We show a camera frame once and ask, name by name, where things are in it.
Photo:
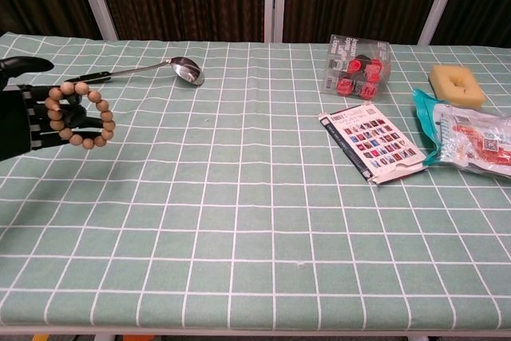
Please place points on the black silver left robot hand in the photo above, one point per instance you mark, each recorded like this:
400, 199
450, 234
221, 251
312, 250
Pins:
16, 125

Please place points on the green checked tablecloth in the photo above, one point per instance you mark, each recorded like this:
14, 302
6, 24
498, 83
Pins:
239, 217

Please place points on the clear box with red capsules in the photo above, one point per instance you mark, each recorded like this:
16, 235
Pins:
355, 73

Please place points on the white card box coloured squares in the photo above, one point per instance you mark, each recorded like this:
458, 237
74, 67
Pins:
379, 145

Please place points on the teal and red snack bag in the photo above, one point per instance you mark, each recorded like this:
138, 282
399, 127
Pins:
467, 137

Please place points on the yellow sponge with hole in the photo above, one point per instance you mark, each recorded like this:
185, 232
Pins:
471, 93

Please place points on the white metal table frame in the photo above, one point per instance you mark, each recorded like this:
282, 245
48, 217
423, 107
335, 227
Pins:
255, 332

